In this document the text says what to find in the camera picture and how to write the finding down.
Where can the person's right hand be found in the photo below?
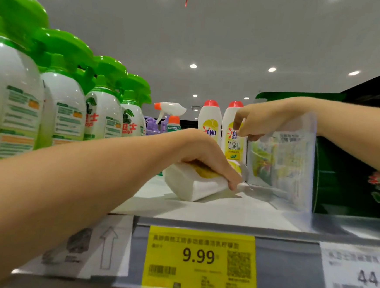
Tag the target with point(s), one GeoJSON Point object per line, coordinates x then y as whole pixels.
{"type": "Point", "coordinates": [271, 116]}

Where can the person's left hand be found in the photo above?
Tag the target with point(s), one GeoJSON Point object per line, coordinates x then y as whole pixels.
{"type": "Point", "coordinates": [202, 150]}

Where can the white red-capped cleaner bottle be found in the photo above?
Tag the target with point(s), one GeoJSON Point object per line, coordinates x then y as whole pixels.
{"type": "Point", "coordinates": [228, 122]}
{"type": "Point", "coordinates": [209, 124]}

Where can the white bottle yellow label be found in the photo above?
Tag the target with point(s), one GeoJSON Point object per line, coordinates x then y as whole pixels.
{"type": "Point", "coordinates": [187, 181]}

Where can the small green white cleaner pouch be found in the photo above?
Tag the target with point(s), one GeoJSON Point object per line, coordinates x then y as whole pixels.
{"type": "Point", "coordinates": [286, 169]}

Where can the row of green pump bottles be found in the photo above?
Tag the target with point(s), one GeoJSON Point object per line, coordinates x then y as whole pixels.
{"type": "Point", "coordinates": [61, 106]}

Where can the person's left forearm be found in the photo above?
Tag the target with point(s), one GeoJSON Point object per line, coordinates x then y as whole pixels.
{"type": "Point", "coordinates": [54, 204]}

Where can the person's right forearm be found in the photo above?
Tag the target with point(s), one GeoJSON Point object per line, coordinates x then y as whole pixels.
{"type": "Point", "coordinates": [355, 132]}

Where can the round ceiling light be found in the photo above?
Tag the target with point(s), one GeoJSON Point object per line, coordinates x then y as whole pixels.
{"type": "Point", "coordinates": [193, 66]}
{"type": "Point", "coordinates": [354, 72]}
{"type": "Point", "coordinates": [272, 69]}

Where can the yellow price tag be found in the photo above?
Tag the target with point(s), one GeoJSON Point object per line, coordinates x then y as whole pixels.
{"type": "Point", "coordinates": [200, 261]}

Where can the white arrow sign card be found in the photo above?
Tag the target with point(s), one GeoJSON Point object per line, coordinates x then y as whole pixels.
{"type": "Point", "coordinates": [83, 245]}

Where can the white price tag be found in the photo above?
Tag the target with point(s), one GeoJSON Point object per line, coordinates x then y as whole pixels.
{"type": "Point", "coordinates": [356, 280]}

